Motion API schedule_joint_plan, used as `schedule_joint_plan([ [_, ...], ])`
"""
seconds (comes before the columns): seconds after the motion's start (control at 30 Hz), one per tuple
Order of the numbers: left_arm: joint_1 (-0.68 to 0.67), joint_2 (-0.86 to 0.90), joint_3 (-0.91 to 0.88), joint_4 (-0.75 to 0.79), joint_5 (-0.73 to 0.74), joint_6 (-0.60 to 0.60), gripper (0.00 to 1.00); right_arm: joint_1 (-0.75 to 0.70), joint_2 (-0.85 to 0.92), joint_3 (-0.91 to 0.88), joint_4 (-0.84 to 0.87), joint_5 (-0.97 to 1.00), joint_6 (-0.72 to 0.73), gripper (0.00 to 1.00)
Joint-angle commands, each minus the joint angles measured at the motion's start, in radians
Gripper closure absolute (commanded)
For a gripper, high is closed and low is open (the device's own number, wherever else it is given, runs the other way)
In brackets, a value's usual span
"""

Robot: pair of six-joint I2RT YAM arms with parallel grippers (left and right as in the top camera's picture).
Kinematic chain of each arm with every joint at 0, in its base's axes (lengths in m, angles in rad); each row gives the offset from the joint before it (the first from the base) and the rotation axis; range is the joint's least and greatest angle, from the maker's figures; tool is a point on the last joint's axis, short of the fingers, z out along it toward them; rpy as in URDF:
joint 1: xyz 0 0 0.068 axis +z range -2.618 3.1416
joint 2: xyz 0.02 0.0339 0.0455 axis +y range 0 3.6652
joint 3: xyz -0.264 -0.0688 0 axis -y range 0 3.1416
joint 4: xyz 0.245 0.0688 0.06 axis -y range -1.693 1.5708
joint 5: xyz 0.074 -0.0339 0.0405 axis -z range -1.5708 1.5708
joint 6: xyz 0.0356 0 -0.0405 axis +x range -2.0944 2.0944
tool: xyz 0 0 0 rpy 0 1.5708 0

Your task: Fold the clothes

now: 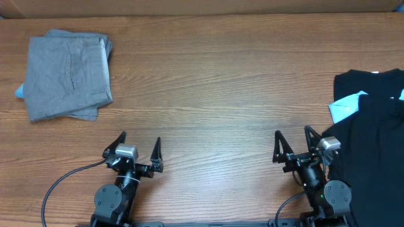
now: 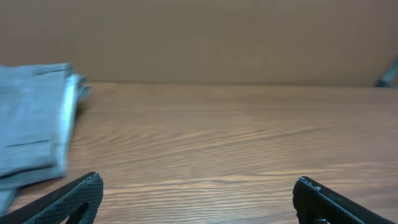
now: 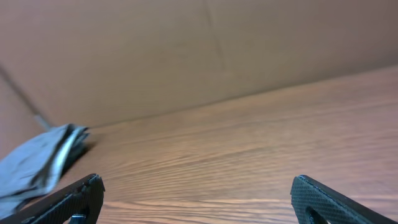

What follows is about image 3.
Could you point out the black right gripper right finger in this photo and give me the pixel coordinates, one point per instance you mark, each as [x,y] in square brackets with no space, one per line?
[314,202]

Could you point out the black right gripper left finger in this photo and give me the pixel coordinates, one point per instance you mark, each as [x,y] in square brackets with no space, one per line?
[79,202]

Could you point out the brown cardboard box wall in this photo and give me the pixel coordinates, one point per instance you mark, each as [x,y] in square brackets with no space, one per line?
[100,62]

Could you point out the folded grey trousers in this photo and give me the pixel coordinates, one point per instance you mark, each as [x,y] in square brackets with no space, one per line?
[34,168]

